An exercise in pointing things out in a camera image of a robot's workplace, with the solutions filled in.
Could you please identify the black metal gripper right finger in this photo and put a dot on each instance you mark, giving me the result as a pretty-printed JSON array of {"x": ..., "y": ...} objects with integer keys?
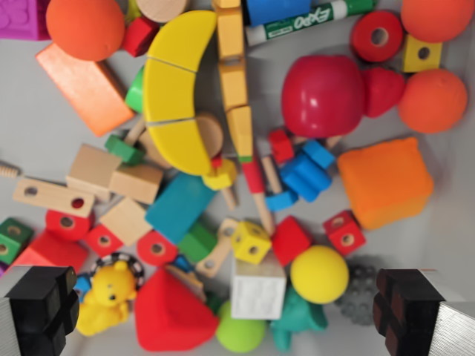
[{"x": 415, "y": 311}]

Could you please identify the black metal gripper left finger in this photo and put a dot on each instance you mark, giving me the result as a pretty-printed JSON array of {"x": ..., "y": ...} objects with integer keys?
[{"x": 33, "y": 311}]

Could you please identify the green wooden cube with holes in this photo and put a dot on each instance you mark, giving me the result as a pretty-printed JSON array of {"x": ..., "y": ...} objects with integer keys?
[{"x": 13, "y": 241}]

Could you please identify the grey plastic bin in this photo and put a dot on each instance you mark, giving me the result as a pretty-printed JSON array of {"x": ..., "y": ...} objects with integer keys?
[{"x": 29, "y": 122}]

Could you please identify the blue toy piece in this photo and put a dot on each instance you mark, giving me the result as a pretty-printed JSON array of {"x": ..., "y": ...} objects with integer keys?
[{"x": 83, "y": 287}]

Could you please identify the dark grey studded block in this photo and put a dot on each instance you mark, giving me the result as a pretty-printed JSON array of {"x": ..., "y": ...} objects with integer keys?
[{"x": 360, "y": 293}]

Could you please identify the yellow rubber bear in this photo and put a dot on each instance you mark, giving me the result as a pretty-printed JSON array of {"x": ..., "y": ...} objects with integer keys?
[{"x": 105, "y": 296}]

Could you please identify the red wooden cylinder with hole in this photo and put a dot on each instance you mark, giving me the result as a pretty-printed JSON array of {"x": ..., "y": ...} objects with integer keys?
[
  {"x": 68, "y": 226},
  {"x": 156, "y": 248},
  {"x": 375, "y": 35}
]

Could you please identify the red wooden cube with holes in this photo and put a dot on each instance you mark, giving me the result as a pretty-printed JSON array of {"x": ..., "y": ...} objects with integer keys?
[
  {"x": 102, "y": 241},
  {"x": 345, "y": 233}
]

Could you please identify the yellow foam ball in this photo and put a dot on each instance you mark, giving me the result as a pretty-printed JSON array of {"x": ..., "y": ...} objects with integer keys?
[{"x": 319, "y": 274}]

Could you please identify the teal rubber toy figure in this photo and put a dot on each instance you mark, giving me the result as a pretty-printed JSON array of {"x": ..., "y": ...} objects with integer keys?
[{"x": 297, "y": 319}]

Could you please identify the natural wood cube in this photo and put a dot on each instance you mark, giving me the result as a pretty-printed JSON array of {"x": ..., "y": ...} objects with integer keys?
[
  {"x": 92, "y": 167},
  {"x": 126, "y": 222}
]

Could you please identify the orange foam block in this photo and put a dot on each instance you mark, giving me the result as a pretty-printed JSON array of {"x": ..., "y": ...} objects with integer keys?
[{"x": 386, "y": 181}]

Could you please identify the red foam wedge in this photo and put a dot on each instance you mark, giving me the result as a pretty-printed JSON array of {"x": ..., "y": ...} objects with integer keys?
[{"x": 167, "y": 315}]

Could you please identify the plain red wooden cube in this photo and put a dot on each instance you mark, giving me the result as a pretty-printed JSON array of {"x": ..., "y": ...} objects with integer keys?
[{"x": 291, "y": 239}]

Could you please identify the white textured block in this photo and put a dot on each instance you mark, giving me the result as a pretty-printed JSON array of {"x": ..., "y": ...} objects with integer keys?
[{"x": 258, "y": 293}]

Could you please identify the natural wood block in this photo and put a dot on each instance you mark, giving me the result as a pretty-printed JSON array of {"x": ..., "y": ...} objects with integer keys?
[
  {"x": 152, "y": 148},
  {"x": 137, "y": 183}
]

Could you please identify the blue wooden nut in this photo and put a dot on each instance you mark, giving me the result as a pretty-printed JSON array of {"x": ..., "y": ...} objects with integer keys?
[{"x": 308, "y": 174}]

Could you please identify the blue wooden bolt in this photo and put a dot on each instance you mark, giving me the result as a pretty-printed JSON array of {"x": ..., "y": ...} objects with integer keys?
[{"x": 280, "y": 200}]

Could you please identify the lime green ball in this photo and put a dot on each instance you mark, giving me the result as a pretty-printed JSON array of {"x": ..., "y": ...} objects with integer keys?
[{"x": 239, "y": 332}]

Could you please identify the teal blue wooden block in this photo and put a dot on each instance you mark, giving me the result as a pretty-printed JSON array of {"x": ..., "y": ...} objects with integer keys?
[{"x": 178, "y": 207}]

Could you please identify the green wooden block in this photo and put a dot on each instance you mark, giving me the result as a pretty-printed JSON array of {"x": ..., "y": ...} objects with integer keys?
[{"x": 198, "y": 243}]

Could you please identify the yellow wooden cube with holes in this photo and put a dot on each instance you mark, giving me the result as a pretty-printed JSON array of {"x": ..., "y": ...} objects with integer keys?
[
  {"x": 250, "y": 243},
  {"x": 417, "y": 59}
]

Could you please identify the red wooden toy screwdriver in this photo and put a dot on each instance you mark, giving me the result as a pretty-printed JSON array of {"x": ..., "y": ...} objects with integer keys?
[{"x": 254, "y": 178}]

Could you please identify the orange foam ball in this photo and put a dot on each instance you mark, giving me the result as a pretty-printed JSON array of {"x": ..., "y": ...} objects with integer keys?
[
  {"x": 432, "y": 102},
  {"x": 85, "y": 27},
  {"x": 438, "y": 18}
]

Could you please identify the red wooden bolt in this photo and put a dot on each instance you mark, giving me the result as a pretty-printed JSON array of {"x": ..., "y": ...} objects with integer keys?
[{"x": 281, "y": 146}]

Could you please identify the red plastic strawberry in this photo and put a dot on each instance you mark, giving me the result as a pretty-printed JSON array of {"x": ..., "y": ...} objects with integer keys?
[{"x": 382, "y": 92}]

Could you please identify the orange wooden rectangular block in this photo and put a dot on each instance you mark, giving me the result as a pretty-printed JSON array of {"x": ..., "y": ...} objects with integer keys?
[{"x": 83, "y": 89}]

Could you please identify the yellow wooden bolt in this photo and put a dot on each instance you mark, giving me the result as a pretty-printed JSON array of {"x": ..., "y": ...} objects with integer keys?
[{"x": 220, "y": 176}]

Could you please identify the red plastic apple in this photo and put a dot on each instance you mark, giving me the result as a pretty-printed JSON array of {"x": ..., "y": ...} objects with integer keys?
[{"x": 323, "y": 96}]

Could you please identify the green wooden cylinder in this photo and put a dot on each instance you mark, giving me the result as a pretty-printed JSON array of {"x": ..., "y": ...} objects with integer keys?
[{"x": 135, "y": 92}]

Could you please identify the natural wood cylinder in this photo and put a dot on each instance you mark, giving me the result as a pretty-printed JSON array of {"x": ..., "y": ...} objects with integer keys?
[
  {"x": 213, "y": 133},
  {"x": 161, "y": 9}
]

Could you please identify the yellow wooden banana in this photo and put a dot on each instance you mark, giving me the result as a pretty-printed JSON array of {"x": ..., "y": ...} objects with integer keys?
[{"x": 174, "y": 92}]

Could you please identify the yellow segmented wooden bar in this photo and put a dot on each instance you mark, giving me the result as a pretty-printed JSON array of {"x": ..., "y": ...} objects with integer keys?
[{"x": 234, "y": 81}]

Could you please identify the magenta textured block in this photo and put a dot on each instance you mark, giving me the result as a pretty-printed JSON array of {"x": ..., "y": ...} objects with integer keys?
[{"x": 20, "y": 18}]

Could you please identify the small plain red cube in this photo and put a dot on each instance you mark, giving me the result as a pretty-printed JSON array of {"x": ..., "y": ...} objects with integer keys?
[{"x": 140, "y": 36}]

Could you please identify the green Expo marker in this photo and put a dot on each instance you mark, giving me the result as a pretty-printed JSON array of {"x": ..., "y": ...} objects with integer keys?
[{"x": 304, "y": 20}]

